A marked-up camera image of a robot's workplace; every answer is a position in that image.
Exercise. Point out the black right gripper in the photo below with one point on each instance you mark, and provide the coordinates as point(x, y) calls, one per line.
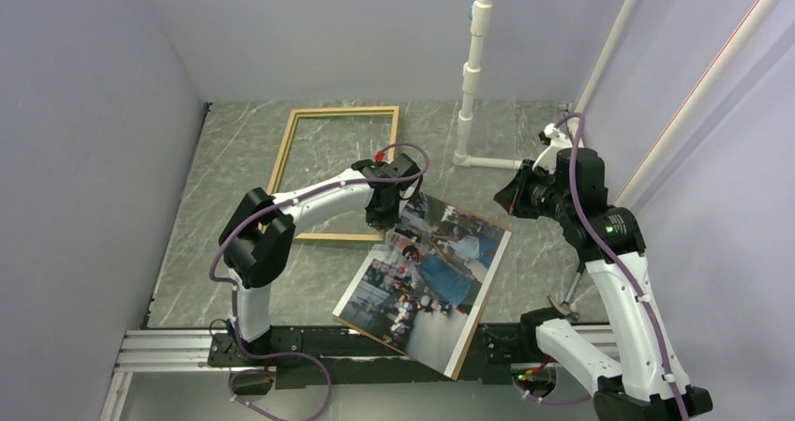
point(513, 196)

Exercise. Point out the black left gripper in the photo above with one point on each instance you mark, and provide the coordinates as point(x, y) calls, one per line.
point(377, 221)

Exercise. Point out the printed photo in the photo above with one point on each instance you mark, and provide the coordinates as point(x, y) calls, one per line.
point(422, 291)

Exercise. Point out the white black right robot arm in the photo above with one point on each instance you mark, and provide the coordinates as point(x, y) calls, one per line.
point(647, 381)

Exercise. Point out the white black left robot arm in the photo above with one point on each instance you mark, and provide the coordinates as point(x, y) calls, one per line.
point(255, 245)

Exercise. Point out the white pvc pipe stand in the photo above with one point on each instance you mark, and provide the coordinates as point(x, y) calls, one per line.
point(548, 49)

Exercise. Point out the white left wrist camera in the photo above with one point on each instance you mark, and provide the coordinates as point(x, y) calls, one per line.
point(384, 158)

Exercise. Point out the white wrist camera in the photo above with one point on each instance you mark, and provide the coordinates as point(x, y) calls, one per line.
point(384, 158)
point(555, 140)

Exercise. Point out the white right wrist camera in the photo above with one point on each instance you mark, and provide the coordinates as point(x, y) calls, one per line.
point(555, 140)

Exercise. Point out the black handled hammer tool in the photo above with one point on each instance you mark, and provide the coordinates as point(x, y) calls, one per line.
point(564, 306)

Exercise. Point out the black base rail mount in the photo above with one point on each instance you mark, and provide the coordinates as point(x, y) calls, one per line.
point(494, 358)

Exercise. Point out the aluminium extrusion rail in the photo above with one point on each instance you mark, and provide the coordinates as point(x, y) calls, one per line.
point(153, 351)

